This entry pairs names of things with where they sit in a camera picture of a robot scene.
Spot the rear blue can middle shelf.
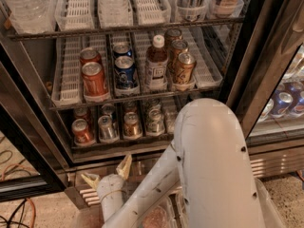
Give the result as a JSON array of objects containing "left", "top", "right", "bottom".
[{"left": 113, "top": 42, "right": 132, "bottom": 59}]

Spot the front silver redbull can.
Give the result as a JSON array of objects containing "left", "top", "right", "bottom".
[{"left": 98, "top": 115, "right": 116, "bottom": 140}]

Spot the plaid can top shelf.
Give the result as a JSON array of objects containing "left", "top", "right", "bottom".
[{"left": 176, "top": 0, "right": 205, "bottom": 22}]

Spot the gold can shelf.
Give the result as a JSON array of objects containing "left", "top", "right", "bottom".
[
  {"left": 164, "top": 28, "right": 182, "bottom": 48},
  {"left": 123, "top": 102, "right": 138, "bottom": 113},
  {"left": 123, "top": 112, "right": 142, "bottom": 137},
  {"left": 174, "top": 52, "right": 197, "bottom": 85},
  {"left": 168, "top": 39, "right": 189, "bottom": 74}
]

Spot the front gold can middle shelf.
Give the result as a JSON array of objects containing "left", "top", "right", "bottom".
[{"left": 174, "top": 52, "right": 197, "bottom": 85}]

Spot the front blue can middle shelf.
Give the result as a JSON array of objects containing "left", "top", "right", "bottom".
[{"left": 114, "top": 56, "right": 137, "bottom": 89}]

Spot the middle wire shelf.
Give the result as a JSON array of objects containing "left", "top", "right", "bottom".
[{"left": 49, "top": 86, "right": 220, "bottom": 111}]

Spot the front gold can bottom shelf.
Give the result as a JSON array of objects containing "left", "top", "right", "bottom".
[{"left": 123, "top": 112, "right": 142, "bottom": 137}]

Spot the right fridge glass door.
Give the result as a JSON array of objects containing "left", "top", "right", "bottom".
[{"left": 220, "top": 0, "right": 304, "bottom": 149}]

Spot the orange can shelf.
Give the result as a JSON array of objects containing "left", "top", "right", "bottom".
[
  {"left": 73, "top": 107, "right": 92, "bottom": 124},
  {"left": 82, "top": 62, "right": 108, "bottom": 97},
  {"left": 80, "top": 47, "right": 102, "bottom": 66},
  {"left": 71, "top": 119, "right": 94, "bottom": 144}
]

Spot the clear plastic bin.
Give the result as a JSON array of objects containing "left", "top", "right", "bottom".
[
  {"left": 175, "top": 179, "right": 286, "bottom": 228},
  {"left": 70, "top": 197, "right": 178, "bottom": 228}
]

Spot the wire shelf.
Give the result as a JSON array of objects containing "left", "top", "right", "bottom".
[
  {"left": 5, "top": 17, "right": 244, "bottom": 41},
  {"left": 49, "top": 86, "right": 220, "bottom": 111}
]

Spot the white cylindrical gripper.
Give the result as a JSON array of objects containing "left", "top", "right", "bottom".
[{"left": 81, "top": 154, "right": 132, "bottom": 221}]

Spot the front white can bottom shelf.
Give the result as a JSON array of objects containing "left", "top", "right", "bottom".
[{"left": 147, "top": 108, "right": 164, "bottom": 133}]

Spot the steel fridge bottom grille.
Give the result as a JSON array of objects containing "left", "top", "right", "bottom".
[{"left": 65, "top": 142, "right": 304, "bottom": 209}]

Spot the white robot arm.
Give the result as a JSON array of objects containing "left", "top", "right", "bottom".
[{"left": 97, "top": 98, "right": 266, "bottom": 228}]

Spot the top wire shelf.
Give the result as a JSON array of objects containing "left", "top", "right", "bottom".
[{"left": 5, "top": 17, "right": 244, "bottom": 41}]

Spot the left fridge glass door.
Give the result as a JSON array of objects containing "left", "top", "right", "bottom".
[{"left": 0, "top": 40, "right": 69, "bottom": 201}]

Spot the fridge glass door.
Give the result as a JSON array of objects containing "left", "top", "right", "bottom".
[
  {"left": 0, "top": 40, "right": 69, "bottom": 201},
  {"left": 220, "top": 0, "right": 304, "bottom": 149}
]

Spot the rear silver redbull can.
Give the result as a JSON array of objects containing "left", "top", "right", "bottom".
[{"left": 102, "top": 104, "right": 117, "bottom": 123}]

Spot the front orange can middle shelf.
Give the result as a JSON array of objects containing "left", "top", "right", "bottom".
[{"left": 82, "top": 62, "right": 108, "bottom": 97}]

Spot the orange cable on floor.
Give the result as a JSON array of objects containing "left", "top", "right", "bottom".
[{"left": 0, "top": 162, "right": 38, "bottom": 228}]

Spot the rear gold can bottom shelf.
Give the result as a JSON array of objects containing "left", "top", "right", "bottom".
[{"left": 123, "top": 102, "right": 138, "bottom": 113}]

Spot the silver redbull can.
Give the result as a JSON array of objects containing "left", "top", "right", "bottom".
[
  {"left": 98, "top": 115, "right": 116, "bottom": 140},
  {"left": 102, "top": 104, "right": 117, "bottom": 123}
]

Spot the rear orange can bottom shelf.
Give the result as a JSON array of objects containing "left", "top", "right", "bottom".
[{"left": 73, "top": 107, "right": 92, "bottom": 124}]

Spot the left clear plastic bin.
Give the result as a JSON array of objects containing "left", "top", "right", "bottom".
[{"left": 70, "top": 197, "right": 178, "bottom": 228}]

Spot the water bottle top left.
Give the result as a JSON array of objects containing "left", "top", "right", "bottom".
[{"left": 4, "top": 0, "right": 57, "bottom": 34}]

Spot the rear orange can middle shelf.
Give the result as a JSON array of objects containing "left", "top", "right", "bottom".
[{"left": 80, "top": 47, "right": 102, "bottom": 66}]

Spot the rear gold can middle shelf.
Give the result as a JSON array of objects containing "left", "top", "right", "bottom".
[{"left": 164, "top": 28, "right": 182, "bottom": 48}]

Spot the rear white can bottom shelf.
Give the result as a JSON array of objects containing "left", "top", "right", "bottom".
[{"left": 145, "top": 99, "right": 162, "bottom": 111}]

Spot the black cable on floor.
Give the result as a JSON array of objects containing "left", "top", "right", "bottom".
[{"left": 0, "top": 135, "right": 29, "bottom": 228}]

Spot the tea bottle white cap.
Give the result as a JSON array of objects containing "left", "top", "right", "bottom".
[{"left": 145, "top": 35, "right": 168, "bottom": 88}]

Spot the pepsi can behind door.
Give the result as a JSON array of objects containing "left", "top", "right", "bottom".
[{"left": 270, "top": 91, "right": 293, "bottom": 118}]

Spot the blue can shelf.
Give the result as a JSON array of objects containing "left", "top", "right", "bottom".
[
  {"left": 113, "top": 42, "right": 132, "bottom": 59},
  {"left": 114, "top": 56, "right": 137, "bottom": 89}
]

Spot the white can shelf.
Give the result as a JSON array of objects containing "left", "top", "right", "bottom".
[
  {"left": 147, "top": 108, "right": 164, "bottom": 133},
  {"left": 145, "top": 99, "right": 162, "bottom": 111}
]

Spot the front orange can bottom shelf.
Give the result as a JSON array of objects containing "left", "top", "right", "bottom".
[{"left": 71, "top": 119, "right": 94, "bottom": 144}]

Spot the right clear plastic bin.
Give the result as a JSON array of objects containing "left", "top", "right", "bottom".
[{"left": 175, "top": 179, "right": 286, "bottom": 228}]

